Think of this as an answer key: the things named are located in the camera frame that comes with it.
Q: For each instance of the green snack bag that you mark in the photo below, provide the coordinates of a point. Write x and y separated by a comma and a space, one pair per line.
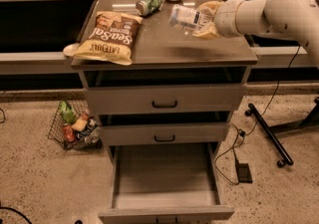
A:
66, 112

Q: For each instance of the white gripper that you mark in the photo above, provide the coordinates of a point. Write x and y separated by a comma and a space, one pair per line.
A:
226, 19

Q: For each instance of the yellow bottle in basket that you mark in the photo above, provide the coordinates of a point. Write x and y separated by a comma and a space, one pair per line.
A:
81, 122

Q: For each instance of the brown yellow chip bag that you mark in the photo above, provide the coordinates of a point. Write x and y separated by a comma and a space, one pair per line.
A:
112, 39

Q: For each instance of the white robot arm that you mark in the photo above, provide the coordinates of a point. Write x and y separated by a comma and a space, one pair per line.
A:
296, 20

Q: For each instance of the grey drawer cabinet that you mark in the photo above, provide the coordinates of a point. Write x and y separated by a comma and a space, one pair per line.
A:
160, 46

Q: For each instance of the grey top drawer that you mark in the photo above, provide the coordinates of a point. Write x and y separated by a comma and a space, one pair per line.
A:
164, 90

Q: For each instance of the black foot pedal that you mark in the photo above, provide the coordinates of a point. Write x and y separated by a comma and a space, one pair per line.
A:
243, 173

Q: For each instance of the grey middle drawer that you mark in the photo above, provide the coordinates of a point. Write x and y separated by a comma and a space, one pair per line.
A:
171, 127

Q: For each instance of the black wheeled stand base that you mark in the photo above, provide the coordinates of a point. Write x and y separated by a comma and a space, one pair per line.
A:
311, 120

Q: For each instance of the black wire basket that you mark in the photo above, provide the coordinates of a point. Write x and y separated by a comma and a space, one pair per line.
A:
87, 139

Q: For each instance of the grey drawer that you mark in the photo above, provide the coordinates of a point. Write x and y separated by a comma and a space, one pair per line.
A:
164, 90
171, 127
165, 184

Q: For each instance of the white round disc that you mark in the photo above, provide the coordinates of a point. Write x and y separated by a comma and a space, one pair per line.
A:
70, 50

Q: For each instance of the grey bottom drawer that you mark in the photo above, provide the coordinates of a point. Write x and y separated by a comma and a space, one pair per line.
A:
165, 184

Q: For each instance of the green soda can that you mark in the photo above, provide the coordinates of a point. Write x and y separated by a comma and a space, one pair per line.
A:
147, 7

